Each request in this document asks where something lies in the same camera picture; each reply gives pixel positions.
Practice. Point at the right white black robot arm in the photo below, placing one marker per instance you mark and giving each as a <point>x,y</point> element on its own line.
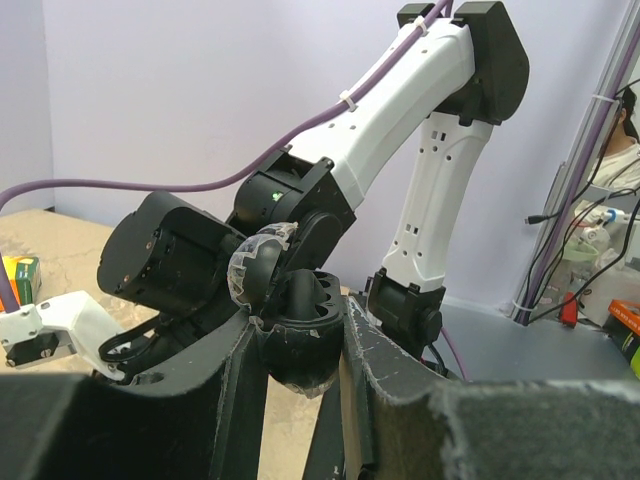
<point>452,80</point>

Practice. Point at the aluminium frame rail right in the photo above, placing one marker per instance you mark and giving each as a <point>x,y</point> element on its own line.
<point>569,179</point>

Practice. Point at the black earbud charging case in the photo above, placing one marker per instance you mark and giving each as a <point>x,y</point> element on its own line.
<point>303,356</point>

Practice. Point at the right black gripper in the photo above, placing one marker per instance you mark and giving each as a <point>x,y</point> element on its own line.
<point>171,257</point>

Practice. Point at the person in white shirt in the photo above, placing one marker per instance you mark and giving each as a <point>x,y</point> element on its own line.
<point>617,166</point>

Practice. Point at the black earbud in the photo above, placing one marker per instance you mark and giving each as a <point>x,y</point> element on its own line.
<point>304,294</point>

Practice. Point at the orange juice carton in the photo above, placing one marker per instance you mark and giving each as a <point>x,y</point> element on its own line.
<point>24,274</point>

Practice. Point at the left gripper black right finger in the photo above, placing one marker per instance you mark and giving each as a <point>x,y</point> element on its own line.
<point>403,421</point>

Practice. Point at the cluttered background desk items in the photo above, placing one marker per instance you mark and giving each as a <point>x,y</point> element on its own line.
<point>592,264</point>

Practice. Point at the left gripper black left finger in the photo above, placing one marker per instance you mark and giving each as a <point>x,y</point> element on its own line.
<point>198,415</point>

